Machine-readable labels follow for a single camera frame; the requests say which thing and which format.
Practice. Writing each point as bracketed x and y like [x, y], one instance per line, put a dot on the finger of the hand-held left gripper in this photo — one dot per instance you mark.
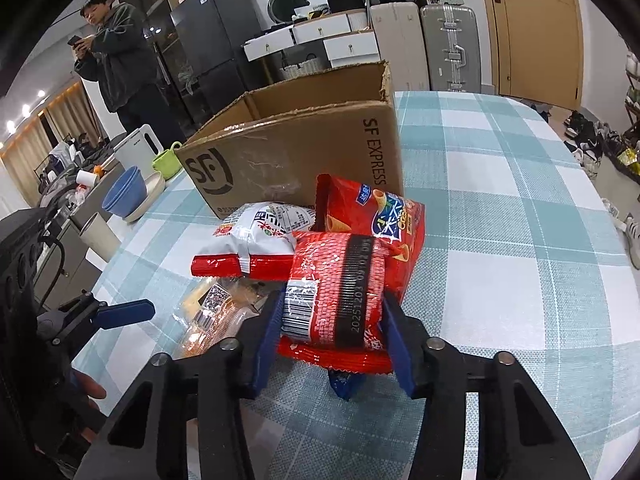
[125, 312]

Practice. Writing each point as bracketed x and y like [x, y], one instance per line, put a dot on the orange fruit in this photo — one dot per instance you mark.
[99, 170]

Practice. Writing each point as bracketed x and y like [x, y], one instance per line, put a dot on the wooden door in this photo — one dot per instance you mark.
[540, 35]

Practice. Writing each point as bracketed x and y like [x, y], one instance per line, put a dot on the green mug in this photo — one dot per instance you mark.
[167, 165]

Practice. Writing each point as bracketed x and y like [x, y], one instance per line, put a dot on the beige plate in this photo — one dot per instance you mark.
[152, 195]

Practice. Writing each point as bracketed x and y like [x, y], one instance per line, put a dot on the woven basket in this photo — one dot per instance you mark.
[300, 69]

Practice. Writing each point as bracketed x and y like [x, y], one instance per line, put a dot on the white drawer dresser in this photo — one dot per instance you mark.
[350, 47]

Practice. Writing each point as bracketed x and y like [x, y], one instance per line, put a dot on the clear packet of orange snacks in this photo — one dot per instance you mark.
[215, 310]

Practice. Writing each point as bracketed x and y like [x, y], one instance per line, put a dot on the grey side cabinet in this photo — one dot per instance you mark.
[75, 260]

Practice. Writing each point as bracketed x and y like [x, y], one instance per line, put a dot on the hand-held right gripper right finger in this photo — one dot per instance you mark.
[400, 350]

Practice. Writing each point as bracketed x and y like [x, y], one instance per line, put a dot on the shelved shoes collection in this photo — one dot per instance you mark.
[634, 65]

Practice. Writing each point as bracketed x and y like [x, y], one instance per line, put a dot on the white chip bag red edge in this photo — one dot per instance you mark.
[250, 235]

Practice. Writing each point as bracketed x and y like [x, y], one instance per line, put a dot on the white paper cup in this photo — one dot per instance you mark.
[86, 178]

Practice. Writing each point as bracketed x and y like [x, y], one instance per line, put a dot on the white kettle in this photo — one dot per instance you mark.
[137, 145]

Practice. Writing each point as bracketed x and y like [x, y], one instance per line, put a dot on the beige curtains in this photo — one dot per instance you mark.
[65, 115]

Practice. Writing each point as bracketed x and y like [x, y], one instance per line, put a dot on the clothes rack with clothes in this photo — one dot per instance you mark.
[62, 157]

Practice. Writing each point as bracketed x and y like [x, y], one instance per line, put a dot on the dark grey refrigerator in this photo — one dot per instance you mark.
[210, 35]

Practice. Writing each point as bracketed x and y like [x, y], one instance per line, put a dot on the beige suitcase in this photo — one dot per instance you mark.
[400, 45]

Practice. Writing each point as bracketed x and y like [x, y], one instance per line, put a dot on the blue bowl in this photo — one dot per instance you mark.
[122, 185]
[135, 202]

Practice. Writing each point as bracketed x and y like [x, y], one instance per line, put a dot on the dark basket with yellow packets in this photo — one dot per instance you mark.
[627, 160]

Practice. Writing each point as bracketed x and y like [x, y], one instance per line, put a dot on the brown cardboard box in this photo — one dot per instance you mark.
[280, 160]

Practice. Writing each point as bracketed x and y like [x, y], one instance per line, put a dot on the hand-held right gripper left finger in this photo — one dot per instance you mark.
[267, 345]

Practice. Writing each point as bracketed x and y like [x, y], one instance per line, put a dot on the person's left hand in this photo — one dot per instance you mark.
[92, 389]

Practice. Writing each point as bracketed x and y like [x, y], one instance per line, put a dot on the wooden shoe rack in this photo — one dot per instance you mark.
[631, 120]

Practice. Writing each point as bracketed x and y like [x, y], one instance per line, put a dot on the blue cartoon snack packet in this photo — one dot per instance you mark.
[342, 385]

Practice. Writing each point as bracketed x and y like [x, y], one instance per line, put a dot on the silver suitcase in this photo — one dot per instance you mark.
[450, 45]

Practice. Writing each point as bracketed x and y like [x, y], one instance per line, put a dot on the red packet with black band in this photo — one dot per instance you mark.
[320, 270]

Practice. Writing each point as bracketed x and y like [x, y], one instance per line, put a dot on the glass door cabinet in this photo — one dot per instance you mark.
[175, 75]

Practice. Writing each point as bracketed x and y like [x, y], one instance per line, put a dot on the red snack bag blue print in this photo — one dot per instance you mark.
[370, 200]

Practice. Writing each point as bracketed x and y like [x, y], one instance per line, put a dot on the scattered sneakers group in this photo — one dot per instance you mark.
[590, 145]

